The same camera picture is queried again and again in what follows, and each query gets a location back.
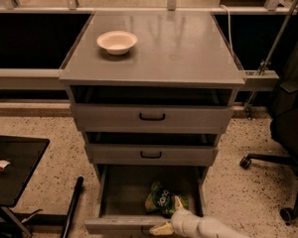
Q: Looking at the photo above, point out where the black office chair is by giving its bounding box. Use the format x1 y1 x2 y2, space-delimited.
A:
239 41 298 225

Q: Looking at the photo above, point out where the grey drawer cabinet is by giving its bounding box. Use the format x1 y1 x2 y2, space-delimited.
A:
59 9 248 180

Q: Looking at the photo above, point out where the grey bottom drawer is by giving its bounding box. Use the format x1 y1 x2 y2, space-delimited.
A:
84 165 208 237

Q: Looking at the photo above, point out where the green rice chip bag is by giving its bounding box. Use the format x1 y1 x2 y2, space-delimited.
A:
144 181 189 216

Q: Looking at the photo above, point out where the metal diagonal rod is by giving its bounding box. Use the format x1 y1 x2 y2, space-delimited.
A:
244 0 298 119

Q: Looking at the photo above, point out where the grey middle drawer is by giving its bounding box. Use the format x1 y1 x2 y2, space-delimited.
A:
85 132 218 167

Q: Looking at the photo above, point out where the black small side table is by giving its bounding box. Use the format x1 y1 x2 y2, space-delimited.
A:
0 135 50 238

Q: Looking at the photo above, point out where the white cable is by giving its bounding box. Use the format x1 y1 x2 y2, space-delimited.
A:
220 4 236 61

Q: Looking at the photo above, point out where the black pole on floor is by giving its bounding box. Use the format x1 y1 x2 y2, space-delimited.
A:
60 177 83 238

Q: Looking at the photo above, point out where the grey drawer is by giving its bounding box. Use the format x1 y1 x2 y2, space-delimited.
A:
69 85 236 134
84 165 208 237
85 132 218 167

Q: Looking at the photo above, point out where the grey metal rail frame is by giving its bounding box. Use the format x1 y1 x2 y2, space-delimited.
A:
0 68 64 90

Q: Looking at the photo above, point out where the small white red tag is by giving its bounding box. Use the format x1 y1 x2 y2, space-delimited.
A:
0 160 10 172

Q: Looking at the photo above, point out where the white paper bowl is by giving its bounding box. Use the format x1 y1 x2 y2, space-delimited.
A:
96 31 138 56

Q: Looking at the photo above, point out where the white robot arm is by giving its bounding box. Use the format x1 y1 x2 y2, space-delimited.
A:
149 196 250 238

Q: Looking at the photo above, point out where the grey top drawer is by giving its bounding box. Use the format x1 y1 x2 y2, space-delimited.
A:
69 85 236 134

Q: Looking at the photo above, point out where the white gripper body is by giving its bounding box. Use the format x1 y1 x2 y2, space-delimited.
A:
171 209 202 238

